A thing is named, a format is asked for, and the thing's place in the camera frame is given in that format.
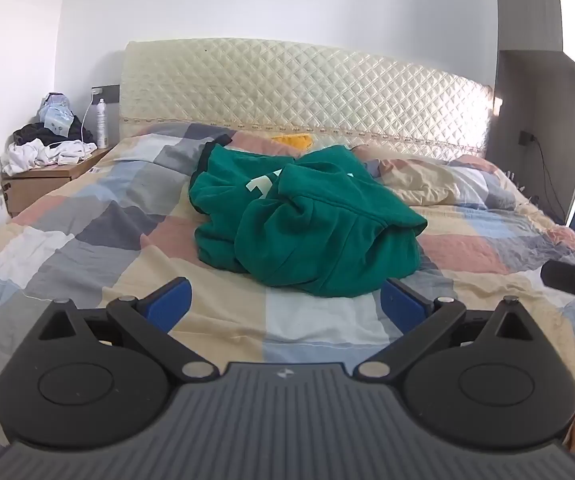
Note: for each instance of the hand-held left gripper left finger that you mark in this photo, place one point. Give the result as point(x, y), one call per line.
point(167, 305)

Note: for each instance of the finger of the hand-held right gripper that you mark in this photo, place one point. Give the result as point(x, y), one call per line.
point(562, 275)

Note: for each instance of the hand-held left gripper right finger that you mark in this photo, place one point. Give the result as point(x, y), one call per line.
point(405, 305)

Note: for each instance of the green hoodie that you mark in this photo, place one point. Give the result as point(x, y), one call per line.
point(307, 230)

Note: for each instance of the white clothes pile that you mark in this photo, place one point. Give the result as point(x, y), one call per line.
point(32, 156)

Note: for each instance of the patchwork checked quilt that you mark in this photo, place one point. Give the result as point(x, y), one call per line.
point(117, 240)

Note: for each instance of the wooden nightstand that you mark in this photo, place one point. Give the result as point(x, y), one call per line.
point(42, 182)

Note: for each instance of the white spray bottle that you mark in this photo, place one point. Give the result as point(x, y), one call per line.
point(101, 125)

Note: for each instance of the yellow cloth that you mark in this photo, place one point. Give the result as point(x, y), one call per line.
point(295, 141)

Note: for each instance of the dark cloth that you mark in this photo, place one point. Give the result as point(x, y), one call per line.
point(37, 134)

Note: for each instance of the blue face mask packet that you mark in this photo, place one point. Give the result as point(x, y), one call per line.
point(56, 117)

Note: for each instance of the cream quilted headboard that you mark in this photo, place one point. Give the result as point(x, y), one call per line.
point(292, 90)

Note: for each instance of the grey wall socket panel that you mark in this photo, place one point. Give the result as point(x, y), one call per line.
point(111, 93)

